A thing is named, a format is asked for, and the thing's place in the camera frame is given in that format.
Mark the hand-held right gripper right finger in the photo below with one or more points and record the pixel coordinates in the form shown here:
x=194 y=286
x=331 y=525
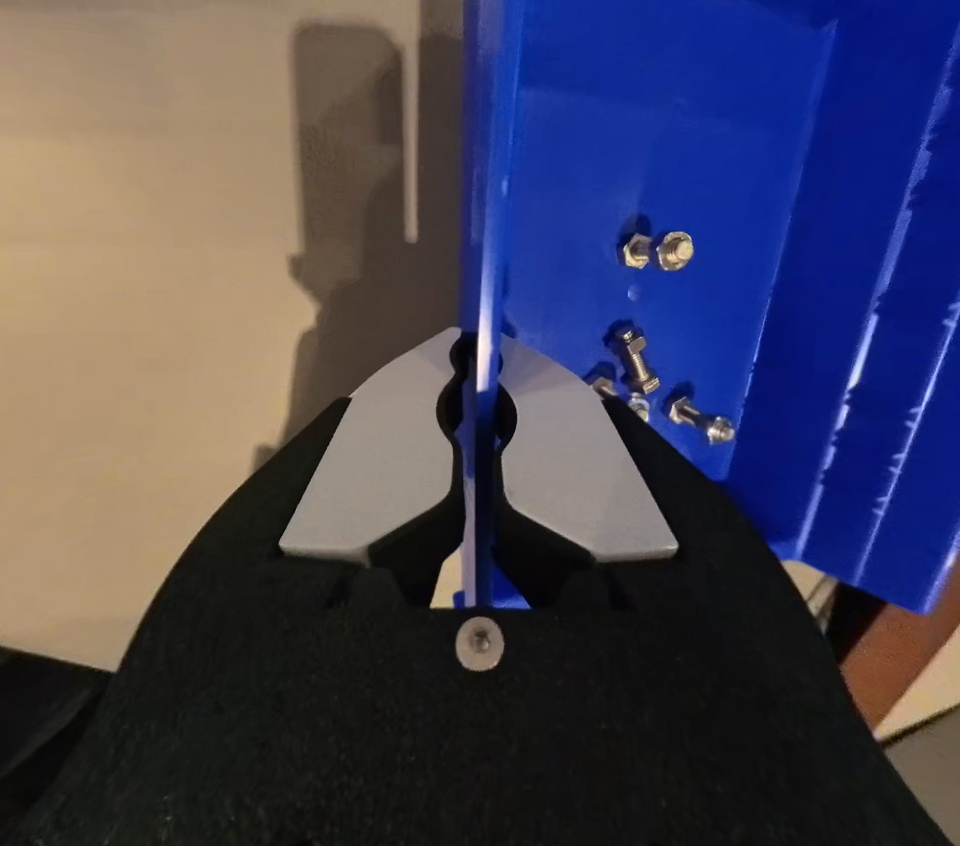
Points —
x=577 y=478

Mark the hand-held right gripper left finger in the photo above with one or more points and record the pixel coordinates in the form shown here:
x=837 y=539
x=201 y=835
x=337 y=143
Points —
x=375 y=471

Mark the blue plastic bin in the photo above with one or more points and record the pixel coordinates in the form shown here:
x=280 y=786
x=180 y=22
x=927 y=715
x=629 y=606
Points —
x=675 y=111

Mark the steel bolt with nut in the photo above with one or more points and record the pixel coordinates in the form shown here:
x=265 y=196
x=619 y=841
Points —
x=666 y=251
x=628 y=400
x=637 y=360
x=701 y=420

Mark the brown wooden edge strip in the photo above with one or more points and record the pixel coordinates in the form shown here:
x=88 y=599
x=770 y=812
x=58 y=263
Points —
x=881 y=666

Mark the person's dark clothing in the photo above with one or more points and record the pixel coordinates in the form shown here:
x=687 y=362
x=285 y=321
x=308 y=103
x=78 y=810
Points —
x=37 y=711

